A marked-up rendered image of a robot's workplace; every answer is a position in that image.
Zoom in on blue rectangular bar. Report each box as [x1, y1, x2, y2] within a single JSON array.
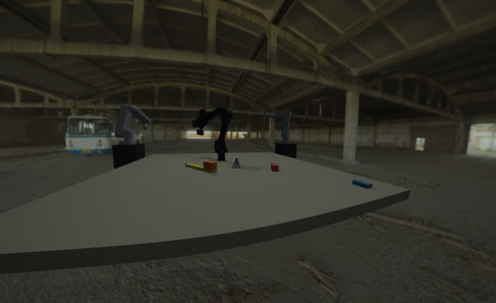
[[352, 179, 372, 189]]

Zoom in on yellow bar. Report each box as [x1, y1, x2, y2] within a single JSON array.
[[185, 161, 217, 174]]

